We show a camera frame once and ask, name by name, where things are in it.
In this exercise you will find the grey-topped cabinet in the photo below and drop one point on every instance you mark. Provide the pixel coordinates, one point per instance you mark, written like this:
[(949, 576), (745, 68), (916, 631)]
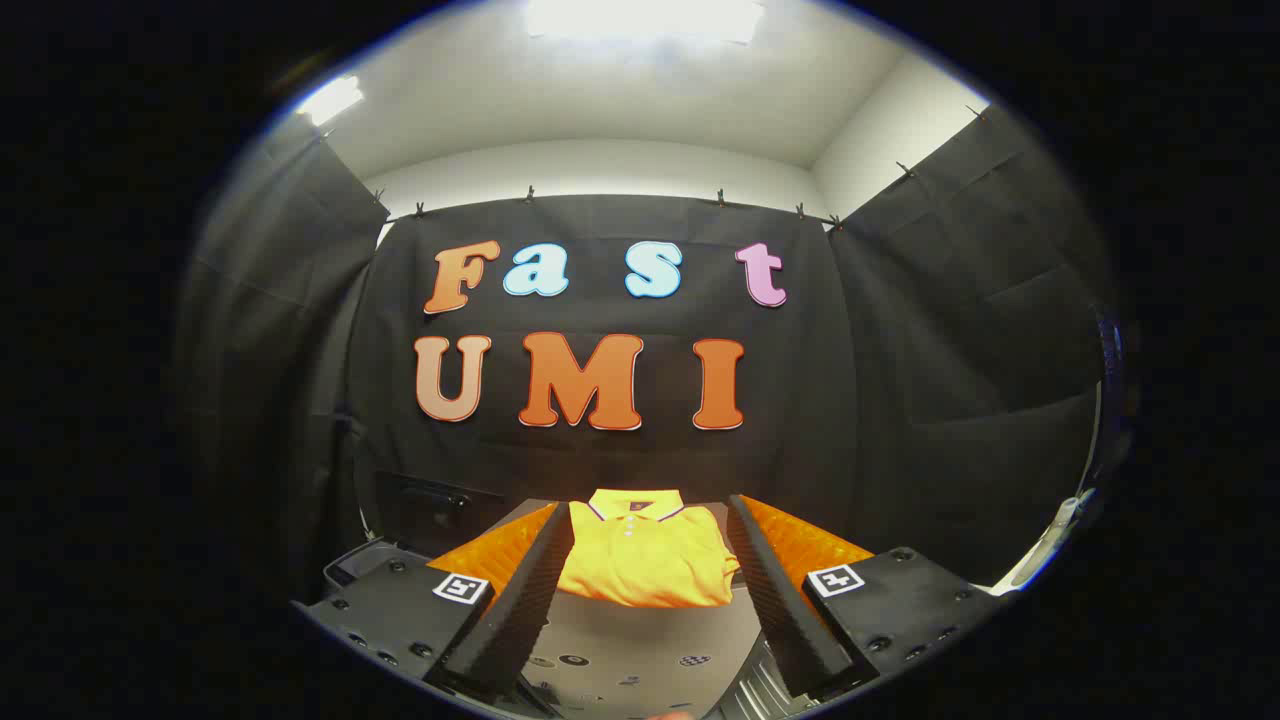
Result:
[(640, 640)]

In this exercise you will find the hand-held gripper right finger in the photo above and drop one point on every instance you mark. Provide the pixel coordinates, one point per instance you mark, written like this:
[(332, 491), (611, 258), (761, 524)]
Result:
[(785, 610)]

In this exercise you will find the row of small cloth clips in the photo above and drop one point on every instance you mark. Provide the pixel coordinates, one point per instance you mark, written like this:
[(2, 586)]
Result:
[(530, 193)]

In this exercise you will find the small ceiling light panel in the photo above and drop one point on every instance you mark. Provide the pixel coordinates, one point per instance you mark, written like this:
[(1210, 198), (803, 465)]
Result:
[(330, 100)]

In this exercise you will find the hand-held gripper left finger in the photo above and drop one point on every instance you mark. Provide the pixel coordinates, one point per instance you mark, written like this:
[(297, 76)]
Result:
[(520, 610)]

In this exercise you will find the white plastic object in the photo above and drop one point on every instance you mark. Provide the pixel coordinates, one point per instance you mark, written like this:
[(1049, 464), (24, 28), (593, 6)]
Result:
[(1062, 518)]

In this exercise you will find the grey top-load washing machine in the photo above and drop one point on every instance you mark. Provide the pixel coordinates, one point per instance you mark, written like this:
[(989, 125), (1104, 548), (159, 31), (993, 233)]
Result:
[(440, 500)]

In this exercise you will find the yellow polo shirt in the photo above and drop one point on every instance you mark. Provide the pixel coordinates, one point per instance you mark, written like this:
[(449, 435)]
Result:
[(650, 560)]

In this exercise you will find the black backdrop cloth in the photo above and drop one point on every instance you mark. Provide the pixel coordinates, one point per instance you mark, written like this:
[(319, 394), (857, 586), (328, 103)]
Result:
[(600, 460)]

